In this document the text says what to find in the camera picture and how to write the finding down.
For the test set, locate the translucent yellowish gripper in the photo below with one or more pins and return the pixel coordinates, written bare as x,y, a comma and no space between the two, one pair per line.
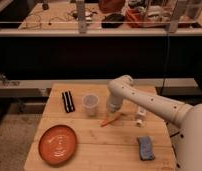
113,113

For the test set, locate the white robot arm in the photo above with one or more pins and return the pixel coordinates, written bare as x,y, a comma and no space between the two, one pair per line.
188,118

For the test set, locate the clear plastic cup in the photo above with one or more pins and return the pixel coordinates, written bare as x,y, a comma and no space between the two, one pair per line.
90,103

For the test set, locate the white tube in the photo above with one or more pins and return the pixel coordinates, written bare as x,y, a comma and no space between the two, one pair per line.
140,116

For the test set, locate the black rectangular case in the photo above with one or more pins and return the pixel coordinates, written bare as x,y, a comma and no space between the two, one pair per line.
68,102

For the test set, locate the blue sponge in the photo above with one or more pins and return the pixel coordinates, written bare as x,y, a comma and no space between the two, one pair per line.
145,148

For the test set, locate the orange plate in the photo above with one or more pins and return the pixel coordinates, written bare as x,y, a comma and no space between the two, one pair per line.
57,144

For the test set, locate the black bowl on shelf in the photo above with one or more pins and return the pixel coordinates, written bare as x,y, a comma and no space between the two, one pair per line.
113,20

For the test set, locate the orange container on shelf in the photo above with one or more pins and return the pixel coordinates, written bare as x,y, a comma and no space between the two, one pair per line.
136,19

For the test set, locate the metal post right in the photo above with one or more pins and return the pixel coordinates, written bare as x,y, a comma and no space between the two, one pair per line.
177,13

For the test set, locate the metal post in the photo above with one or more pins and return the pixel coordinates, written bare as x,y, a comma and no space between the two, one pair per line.
177,13
82,25

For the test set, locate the metal post left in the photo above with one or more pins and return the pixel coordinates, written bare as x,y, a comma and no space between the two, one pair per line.
82,25

